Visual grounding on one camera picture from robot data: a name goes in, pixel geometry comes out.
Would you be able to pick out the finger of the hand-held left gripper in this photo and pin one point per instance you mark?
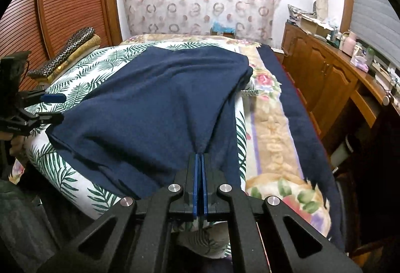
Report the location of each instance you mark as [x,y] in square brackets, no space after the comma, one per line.
[50,97]
[43,120]

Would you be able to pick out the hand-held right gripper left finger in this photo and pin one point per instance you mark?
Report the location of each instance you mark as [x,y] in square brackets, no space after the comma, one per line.
[195,185]

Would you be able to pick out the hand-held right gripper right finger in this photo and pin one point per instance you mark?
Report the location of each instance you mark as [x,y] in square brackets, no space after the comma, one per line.
[204,191]

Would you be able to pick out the navy printed t-shirt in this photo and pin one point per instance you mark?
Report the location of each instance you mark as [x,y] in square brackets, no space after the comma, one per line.
[140,104]

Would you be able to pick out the white leaf-print quilt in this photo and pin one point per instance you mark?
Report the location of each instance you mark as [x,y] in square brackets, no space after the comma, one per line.
[90,73]

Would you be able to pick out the dark circle-patterned pillow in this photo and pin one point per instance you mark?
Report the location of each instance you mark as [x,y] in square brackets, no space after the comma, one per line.
[68,48]

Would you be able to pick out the golden patterned folded quilt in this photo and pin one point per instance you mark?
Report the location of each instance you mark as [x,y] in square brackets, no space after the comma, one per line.
[87,46]

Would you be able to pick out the floral blanket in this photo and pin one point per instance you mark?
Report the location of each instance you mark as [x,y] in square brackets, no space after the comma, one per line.
[275,142]

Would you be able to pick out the dark grey cloth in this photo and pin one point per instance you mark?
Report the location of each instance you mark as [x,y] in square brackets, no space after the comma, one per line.
[22,229]

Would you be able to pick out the small cardboard box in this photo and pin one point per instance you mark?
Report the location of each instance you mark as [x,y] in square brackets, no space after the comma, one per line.
[223,32]

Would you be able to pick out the blue plastic bag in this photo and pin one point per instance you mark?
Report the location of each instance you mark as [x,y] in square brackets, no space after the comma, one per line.
[222,24]

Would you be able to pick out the wooden sideboard cabinet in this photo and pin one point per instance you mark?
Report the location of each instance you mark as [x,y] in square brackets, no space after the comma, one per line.
[322,73]

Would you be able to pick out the open cardboard box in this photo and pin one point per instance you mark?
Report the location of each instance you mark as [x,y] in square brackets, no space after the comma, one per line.
[314,25]

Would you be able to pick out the pile of folded fabrics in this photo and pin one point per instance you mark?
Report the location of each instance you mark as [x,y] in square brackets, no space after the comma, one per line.
[300,14]

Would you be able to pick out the purple tissue box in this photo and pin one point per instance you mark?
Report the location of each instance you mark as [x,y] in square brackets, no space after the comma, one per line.
[360,63]

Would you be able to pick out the pink thermos jug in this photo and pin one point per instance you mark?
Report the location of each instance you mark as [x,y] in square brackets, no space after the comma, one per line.
[348,42]

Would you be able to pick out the green bottle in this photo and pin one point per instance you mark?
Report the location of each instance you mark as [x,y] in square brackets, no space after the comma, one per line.
[369,56]

